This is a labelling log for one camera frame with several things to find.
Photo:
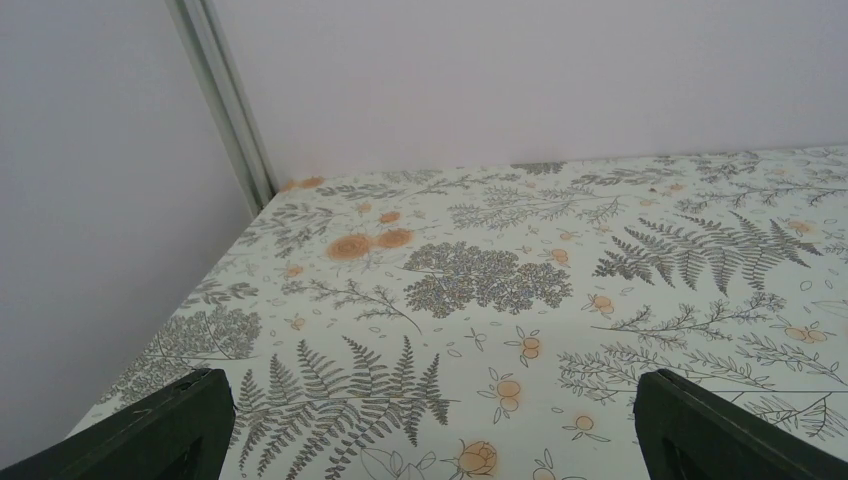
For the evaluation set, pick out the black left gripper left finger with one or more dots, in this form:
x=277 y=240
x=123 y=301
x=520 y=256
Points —
x=181 y=431

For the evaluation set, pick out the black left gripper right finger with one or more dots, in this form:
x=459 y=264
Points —
x=687 y=432

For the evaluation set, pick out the aluminium corner post left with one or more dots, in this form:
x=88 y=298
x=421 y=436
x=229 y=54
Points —
x=201 y=32

